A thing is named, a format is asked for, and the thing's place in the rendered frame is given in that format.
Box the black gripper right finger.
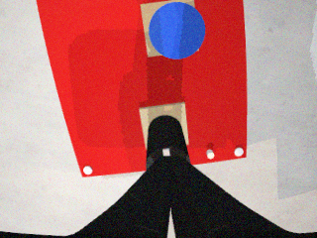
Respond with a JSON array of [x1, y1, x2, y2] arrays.
[[170, 156, 317, 238]]

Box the red circuit board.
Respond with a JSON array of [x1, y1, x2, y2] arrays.
[[36, 0, 247, 178]]

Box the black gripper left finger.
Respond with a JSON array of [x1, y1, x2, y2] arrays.
[[0, 155, 173, 238]]

